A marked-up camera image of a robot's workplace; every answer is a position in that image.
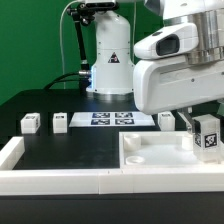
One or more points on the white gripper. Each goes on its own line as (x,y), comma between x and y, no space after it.
(171,83)

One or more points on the white square tabletop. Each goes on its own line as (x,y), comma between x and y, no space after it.
(163,149)

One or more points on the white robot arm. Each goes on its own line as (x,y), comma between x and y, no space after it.
(112,73)

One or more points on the white U-shaped obstacle fence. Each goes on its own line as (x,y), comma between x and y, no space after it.
(198,178)

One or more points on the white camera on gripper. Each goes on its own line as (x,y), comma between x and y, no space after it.
(167,42)

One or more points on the white marker base plate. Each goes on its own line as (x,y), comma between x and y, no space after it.
(106,119)

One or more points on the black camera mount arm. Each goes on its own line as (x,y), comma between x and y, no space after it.
(83,15)

